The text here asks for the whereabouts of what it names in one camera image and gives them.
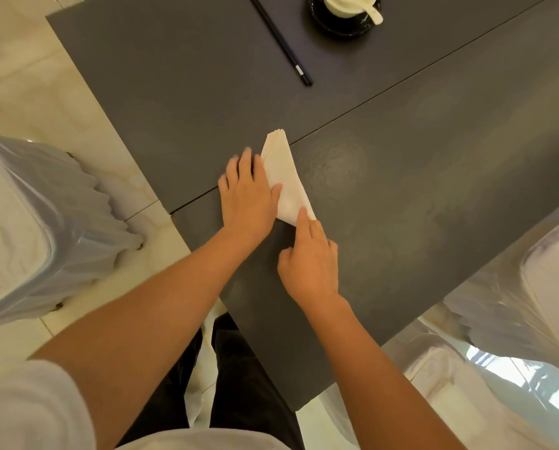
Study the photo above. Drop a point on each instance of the person's left hand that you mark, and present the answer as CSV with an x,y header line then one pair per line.
x,y
247,201

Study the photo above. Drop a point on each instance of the person's right hand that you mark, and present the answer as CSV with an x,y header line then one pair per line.
x,y
311,269

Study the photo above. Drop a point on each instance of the person's left middle finger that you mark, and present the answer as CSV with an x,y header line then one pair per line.
x,y
245,163

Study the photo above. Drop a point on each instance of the person's left thumb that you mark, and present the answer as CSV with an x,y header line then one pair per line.
x,y
276,192

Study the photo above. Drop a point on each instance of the person's left little finger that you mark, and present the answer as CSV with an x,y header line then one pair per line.
x,y
223,185

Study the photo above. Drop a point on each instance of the person's right thumb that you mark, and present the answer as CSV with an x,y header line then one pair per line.
x,y
285,261

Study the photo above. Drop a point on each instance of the person's right middle finger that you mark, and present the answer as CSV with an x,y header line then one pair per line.
x,y
319,231

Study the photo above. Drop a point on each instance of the white napkin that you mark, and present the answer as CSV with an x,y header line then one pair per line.
x,y
284,182

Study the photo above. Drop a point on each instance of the person's right forearm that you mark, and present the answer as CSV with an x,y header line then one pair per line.
x,y
377,379

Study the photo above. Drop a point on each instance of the person's left forearm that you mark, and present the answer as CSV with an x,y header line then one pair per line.
x,y
157,313

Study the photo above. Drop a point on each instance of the black trousers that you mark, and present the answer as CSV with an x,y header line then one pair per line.
x,y
246,384

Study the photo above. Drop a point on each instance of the black chopstick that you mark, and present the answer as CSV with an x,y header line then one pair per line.
x,y
279,38
284,38

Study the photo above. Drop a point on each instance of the black round saucer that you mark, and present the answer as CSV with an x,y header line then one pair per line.
x,y
340,27

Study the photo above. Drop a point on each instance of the white ceramic spoon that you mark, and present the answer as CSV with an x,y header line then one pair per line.
x,y
374,13

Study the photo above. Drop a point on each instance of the white covered chair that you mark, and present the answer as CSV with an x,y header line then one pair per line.
x,y
542,304
448,393
31,229

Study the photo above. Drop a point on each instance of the white shirt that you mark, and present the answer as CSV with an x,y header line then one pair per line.
x,y
26,412

